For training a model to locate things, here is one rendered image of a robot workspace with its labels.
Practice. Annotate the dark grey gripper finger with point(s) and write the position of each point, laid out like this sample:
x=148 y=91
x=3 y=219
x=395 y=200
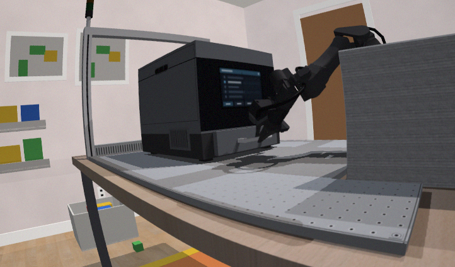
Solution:
x=258 y=127
x=264 y=134

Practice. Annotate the dark grey gel imager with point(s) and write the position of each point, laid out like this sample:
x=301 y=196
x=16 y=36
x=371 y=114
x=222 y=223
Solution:
x=193 y=101

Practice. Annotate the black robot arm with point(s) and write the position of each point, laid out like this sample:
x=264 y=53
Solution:
x=314 y=76

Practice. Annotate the green stack light segment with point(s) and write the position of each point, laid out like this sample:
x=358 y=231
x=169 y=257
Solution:
x=89 y=6

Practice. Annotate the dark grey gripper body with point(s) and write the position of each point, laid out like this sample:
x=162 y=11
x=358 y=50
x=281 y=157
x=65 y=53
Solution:
x=283 y=127

